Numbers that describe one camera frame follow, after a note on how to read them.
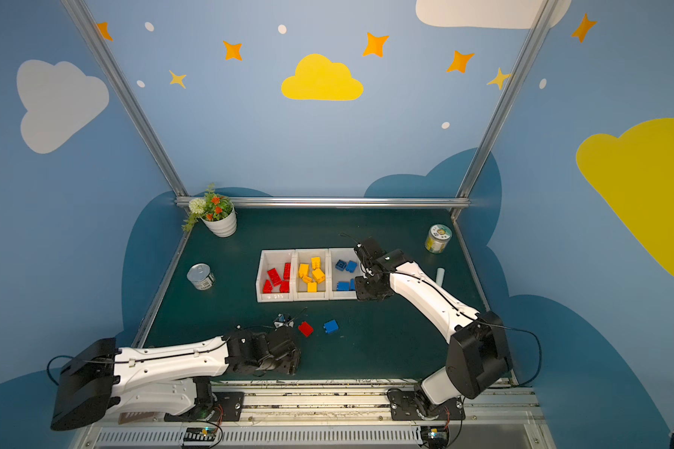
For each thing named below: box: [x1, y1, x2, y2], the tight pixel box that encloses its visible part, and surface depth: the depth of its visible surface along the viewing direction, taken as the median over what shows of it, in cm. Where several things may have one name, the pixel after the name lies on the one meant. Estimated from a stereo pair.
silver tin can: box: [186, 262, 216, 290], surface depth 98 cm
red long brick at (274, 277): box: [266, 267, 282, 287], surface depth 101 cm
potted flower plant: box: [181, 182, 237, 239], surface depth 106 cm
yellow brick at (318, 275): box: [311, 267, 326, 285], surface depth 100 cm
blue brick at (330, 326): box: [323, 318, 339, 334], surface depth 90 cm
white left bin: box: [255, 248, 295, 303], surface depth 100 cm
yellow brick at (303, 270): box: [298, 263, 310, 279], surface depth 101 cm
